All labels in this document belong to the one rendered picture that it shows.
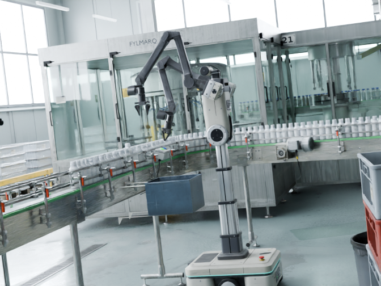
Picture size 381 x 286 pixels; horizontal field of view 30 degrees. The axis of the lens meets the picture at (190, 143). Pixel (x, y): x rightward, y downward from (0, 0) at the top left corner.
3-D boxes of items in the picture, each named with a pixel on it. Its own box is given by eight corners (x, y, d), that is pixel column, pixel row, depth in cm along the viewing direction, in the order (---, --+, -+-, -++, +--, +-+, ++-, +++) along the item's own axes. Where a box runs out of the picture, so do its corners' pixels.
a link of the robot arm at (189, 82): (178, 26, 507) (182, 28, 517) (161, 32, 510) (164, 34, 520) (195, 86, 504) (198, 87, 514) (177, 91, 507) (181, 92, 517)
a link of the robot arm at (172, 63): (164, 51, 559) (165, 57, 568) (155, 64, 555) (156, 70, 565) (212, 78, 548) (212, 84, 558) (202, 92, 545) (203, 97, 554)
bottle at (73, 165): (76, 186, 439) (73, 160, 439) (83, 186, 435) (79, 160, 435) (69, 188, 435) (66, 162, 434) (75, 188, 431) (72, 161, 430)
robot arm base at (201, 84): (212, 80, 511) (206, 95, 513) (202, 75, 512) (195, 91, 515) (209, 79, 502) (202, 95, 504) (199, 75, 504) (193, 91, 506)
